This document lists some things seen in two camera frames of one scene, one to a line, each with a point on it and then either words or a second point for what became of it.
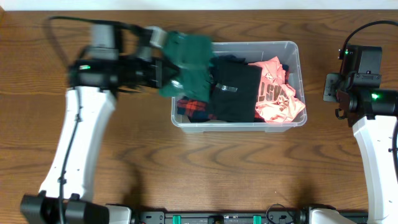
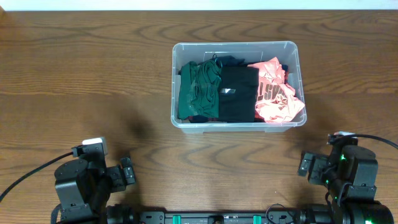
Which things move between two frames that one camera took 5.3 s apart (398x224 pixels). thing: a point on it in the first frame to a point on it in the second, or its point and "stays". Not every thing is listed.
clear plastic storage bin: [255, 87] stays
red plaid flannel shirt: [202, 107] to [198, 118]
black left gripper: [158, 72] to [125, 173]
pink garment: [277, 102] stays
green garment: [191, 54] to [199, 84]
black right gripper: [335, 79] to [321, 162]
